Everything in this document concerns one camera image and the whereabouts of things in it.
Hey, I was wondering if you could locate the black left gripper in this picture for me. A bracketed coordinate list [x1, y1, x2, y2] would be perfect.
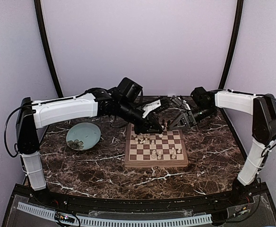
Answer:
[118, 100, 164, 135]

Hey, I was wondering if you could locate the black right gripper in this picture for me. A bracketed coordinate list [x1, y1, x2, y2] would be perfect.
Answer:
[168, 105, 216, 130]

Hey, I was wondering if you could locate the white chess king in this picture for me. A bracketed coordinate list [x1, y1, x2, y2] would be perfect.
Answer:
[151, 150, 157, 160]

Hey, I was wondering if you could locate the white chess bishop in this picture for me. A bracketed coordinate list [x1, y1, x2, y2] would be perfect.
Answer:
[157, 151, 163, 160]

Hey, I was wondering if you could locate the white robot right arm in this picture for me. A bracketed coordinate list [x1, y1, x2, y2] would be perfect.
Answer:
[167, 87, 276, 186]

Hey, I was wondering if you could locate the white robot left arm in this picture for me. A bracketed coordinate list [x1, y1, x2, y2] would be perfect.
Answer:
[13, 87, 163, 206]

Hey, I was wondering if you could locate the wooden chess board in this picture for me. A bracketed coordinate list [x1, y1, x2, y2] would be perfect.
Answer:
[125, 124, 189, 168]

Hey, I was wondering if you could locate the teal ceramic flower plate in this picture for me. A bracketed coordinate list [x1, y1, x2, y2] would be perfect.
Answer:
[66, 122, 101, 151]

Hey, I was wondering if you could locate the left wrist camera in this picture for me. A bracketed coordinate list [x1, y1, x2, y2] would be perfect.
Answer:
[142, 98, 170, 118]

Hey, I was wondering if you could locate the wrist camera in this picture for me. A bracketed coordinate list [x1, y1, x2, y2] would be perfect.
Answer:
[170, 96, 191, 111]
[142, 98, 170, 118]

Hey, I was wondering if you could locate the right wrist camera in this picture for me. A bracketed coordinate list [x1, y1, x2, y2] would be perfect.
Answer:
[170, 96, 191, 111]

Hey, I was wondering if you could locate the white cable duct strip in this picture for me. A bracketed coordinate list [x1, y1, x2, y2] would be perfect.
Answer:
[17, 202, 212, 227]

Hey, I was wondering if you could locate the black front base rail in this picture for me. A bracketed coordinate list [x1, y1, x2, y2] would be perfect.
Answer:
[11, 183, 267, 219]

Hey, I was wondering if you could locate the black left frame post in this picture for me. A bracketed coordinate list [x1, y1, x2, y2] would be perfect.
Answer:
[34, 0, 63, 98]

